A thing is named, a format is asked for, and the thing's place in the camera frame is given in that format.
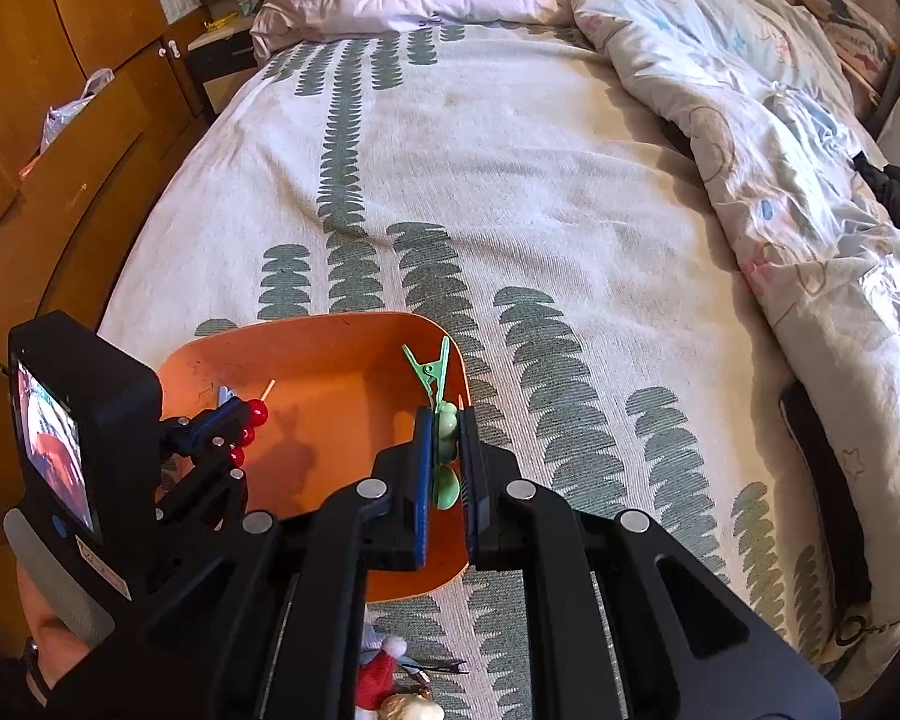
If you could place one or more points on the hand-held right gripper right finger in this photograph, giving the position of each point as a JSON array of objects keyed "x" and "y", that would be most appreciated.
[{"x": 474, "y": 532}]

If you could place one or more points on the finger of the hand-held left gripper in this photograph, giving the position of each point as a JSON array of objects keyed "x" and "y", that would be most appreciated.
[
  {"x": 210, "y": 495},
  {"x": 221, "y": 420}
]

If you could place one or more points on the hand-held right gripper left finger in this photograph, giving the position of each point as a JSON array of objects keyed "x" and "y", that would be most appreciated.
[{"x": 420, "y": 499}]

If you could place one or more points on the red candied fruit skewer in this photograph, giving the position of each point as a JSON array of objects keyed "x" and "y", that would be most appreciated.
[{"x": 259, "y": 411}]

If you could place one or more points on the orange plastic tray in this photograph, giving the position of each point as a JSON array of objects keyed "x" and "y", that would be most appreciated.
[{"x": 330, "y": 390}]

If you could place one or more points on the green hair clip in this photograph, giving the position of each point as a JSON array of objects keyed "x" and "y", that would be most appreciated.
[{"x": 427, "y": 375}]

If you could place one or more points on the black hair clip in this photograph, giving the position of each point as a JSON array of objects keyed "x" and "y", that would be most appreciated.
[{"x": 442, "y": 666}]

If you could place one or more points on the santa doll hair clip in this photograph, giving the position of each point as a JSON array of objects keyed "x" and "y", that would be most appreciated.
[{"x": 379, "y": 679}]

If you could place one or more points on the person's left hand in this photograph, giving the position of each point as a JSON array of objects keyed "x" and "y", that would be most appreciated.
[{"x": 52, "y": 634}]

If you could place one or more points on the plastic bag with blue print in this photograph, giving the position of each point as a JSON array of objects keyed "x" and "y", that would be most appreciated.
[{"x": 64, "y": 120}]

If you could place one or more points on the leaf print bedspread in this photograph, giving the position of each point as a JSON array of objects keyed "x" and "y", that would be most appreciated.
[{"x": 532, "y": 202}]

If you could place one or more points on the wooden nightstand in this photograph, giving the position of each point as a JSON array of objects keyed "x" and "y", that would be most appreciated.
[{"x": 225, "y": 60}]

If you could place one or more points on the wooden wardrobe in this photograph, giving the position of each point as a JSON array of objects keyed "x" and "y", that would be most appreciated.
[{"x": 30, "y": 52}]

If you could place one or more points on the printed pillow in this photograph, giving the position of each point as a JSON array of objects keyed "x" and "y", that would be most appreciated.
[{"x": 847, "y": 22}]

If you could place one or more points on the black bed frame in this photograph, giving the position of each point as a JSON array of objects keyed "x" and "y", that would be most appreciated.
[{"x": 825, "y": 480}]

